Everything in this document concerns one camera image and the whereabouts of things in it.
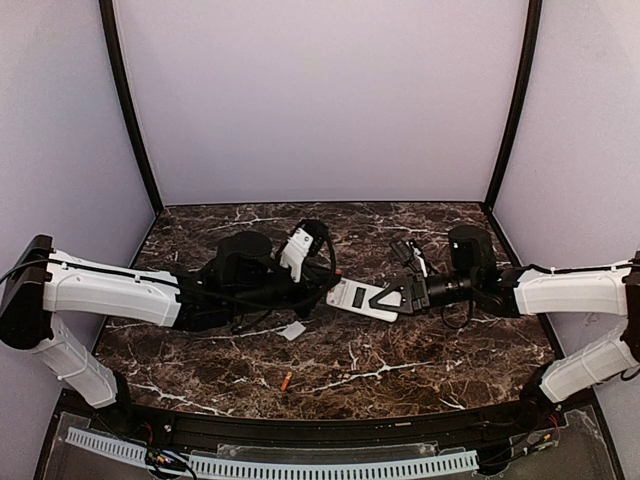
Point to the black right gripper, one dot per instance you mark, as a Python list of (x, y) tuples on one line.
[(417, 291)]

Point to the white remote control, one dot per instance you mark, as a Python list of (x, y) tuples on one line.
[(354, 297)]

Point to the white battery cover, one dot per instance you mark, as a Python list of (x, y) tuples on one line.
[(293, 331)]

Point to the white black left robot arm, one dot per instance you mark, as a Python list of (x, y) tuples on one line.
[(246, 276)]

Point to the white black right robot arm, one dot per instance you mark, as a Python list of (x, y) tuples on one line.
[(529, 290)]

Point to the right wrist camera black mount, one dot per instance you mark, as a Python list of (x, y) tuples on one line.
[(410, 256)]

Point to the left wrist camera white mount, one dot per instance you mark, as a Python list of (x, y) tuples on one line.
[(305, 241)]

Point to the black front rail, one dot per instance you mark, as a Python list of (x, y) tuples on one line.
[(480, 427)]

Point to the white slotted cable duct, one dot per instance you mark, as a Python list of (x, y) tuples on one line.
[(417, 461)]

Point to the black corner frame post right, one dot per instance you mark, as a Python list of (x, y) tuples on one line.
[(525, 64)]

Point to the black corner frame post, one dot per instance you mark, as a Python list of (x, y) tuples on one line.
[(126, 103), (525, 64)]

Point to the black corner frame post left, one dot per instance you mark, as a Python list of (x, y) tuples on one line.
[(126, 103)]

